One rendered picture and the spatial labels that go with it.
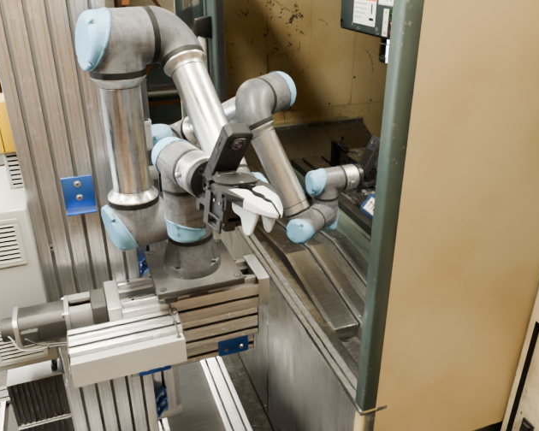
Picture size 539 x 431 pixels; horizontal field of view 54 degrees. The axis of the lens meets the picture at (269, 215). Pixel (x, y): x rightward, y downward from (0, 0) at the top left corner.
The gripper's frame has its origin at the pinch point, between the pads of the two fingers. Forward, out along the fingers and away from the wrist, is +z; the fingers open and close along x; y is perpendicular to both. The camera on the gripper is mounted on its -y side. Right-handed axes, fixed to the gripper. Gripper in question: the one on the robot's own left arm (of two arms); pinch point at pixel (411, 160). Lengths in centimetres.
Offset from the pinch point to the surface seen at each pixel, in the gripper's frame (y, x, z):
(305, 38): -14, -151, 29
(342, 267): 45.2, -14.2, -14.7
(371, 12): -40, -39, 5
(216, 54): -24, -72, -43
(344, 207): 31.0, -33.2, -5.1
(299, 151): 45, -131, 17
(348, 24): -34, -55, 5
